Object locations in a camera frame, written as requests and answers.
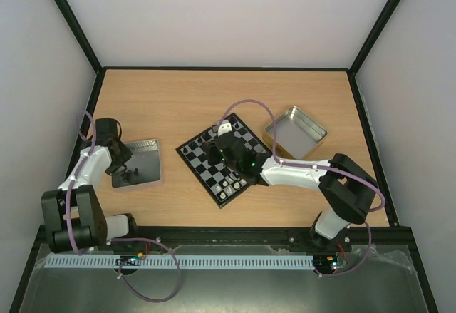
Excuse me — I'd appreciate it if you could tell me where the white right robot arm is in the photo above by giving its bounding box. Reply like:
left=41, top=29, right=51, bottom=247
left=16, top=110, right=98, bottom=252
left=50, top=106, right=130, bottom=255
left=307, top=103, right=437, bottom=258
left=202, top=132, right=377, bottom=250

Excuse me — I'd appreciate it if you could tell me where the pink tin with black pieces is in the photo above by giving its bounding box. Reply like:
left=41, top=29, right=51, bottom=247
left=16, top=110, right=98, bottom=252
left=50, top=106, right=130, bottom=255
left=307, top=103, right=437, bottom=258
left=111, top=139, right=164, bottom=192

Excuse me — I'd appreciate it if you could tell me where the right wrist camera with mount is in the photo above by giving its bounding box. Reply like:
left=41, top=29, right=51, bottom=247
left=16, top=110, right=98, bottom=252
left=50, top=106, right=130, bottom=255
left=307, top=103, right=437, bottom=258
left=217, top=120, right=232, bottom=137

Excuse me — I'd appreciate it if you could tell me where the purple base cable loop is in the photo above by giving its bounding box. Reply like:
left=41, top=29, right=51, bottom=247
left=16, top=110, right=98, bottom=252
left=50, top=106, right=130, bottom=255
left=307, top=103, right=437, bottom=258
left=110, top=237, right=182, bottom=302

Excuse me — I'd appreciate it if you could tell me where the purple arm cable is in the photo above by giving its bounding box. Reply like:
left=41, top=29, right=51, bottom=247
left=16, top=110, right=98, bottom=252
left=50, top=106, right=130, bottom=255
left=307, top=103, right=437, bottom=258
left=222, top=98, right=387, bottom=278
left=63, top=110, right=124, bottom=256

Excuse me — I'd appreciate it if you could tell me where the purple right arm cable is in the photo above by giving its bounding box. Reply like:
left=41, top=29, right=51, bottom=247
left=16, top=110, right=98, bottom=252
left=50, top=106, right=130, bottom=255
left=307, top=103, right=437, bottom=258
left=222, top=98, right=387, bottom=278

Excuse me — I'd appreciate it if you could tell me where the black aluminium frame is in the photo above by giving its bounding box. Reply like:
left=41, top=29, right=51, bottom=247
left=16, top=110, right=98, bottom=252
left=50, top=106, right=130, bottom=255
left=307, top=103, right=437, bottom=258
left=0, top=0, right=456, bottom=313

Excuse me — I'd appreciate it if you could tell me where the empty gold metal tin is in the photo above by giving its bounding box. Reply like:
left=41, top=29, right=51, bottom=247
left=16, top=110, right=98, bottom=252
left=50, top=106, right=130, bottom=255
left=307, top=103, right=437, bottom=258
left=275, top=106, right=328, bottom=160

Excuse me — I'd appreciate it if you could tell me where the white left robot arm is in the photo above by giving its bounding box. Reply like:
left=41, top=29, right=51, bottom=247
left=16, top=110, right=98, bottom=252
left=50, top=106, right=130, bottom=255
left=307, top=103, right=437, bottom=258
left=41, top=118, right=138, bottom=255

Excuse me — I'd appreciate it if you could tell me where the black and silver chessboard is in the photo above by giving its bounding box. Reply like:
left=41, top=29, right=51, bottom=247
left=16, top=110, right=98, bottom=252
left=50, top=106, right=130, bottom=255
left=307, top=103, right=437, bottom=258
left=176, top=113, right=271, bottom=208

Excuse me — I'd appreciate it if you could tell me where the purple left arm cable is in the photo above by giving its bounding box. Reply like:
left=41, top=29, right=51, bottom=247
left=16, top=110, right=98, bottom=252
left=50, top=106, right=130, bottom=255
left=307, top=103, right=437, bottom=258
left=63, top=110, right=124, bottom=256

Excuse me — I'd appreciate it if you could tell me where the light blue slotted cable duct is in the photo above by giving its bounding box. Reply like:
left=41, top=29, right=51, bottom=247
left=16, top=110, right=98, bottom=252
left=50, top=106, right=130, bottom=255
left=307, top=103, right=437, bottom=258
left=44, top=255, right=314, bottom=270

